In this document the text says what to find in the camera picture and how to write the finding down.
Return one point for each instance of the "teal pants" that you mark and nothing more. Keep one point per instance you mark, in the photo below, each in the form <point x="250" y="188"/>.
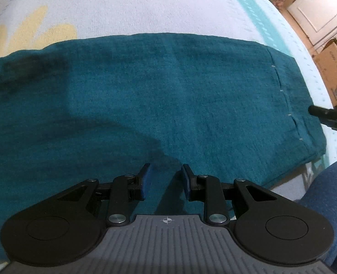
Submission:
<point x="104" y="107"/>

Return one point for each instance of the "white cabinet door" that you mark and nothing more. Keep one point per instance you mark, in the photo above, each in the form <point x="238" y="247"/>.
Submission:
<point x="317" y="19"/>

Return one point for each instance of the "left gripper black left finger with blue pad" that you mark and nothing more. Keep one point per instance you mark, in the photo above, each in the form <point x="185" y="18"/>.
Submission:
<point x="67" y="226"/>

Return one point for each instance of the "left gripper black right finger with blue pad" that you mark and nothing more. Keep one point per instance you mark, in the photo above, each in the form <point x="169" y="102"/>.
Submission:
<point x="264" y="224"/>

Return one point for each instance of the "cardboard box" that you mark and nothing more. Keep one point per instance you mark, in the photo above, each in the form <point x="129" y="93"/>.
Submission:
<point x="326" y="63"/>

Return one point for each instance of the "floral white bedsheet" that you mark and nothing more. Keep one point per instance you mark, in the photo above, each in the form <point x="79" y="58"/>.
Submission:
<point x="37" y="24"/>

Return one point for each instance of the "blue jeans leg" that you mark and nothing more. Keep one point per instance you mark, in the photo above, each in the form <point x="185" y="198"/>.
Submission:
<point x="322" y="197"/>

